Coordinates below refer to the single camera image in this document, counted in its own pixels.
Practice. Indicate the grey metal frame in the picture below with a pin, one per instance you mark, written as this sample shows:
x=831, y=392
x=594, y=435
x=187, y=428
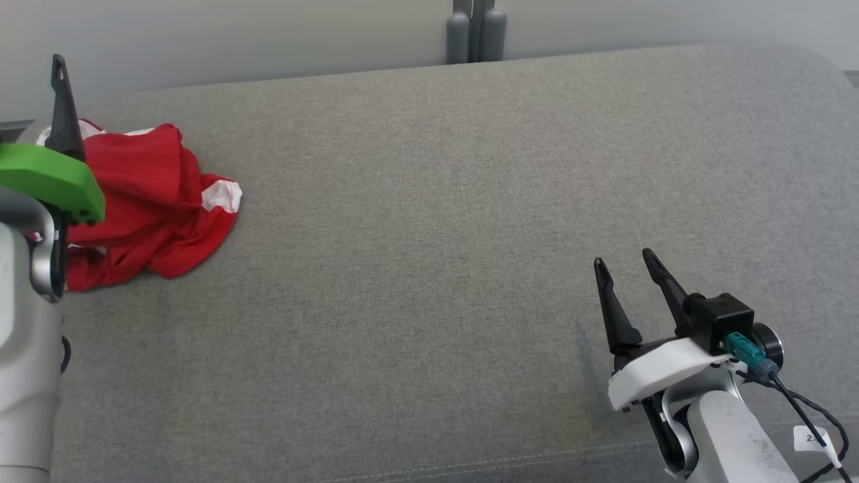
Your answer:
x=15, y=125

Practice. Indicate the grey partition post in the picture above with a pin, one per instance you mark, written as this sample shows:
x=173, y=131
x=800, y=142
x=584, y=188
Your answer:
x=476, y=33

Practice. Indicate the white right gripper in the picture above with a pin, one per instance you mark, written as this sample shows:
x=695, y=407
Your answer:
x=658, y=369

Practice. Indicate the red shorts with white stripe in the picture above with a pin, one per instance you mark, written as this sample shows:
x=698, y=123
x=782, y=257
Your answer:
x=147, y=181

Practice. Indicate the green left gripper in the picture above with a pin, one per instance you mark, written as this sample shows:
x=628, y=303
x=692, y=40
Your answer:
x=54, y=178

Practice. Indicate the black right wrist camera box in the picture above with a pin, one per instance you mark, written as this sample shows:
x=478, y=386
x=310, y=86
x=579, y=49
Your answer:
x=718, y=318

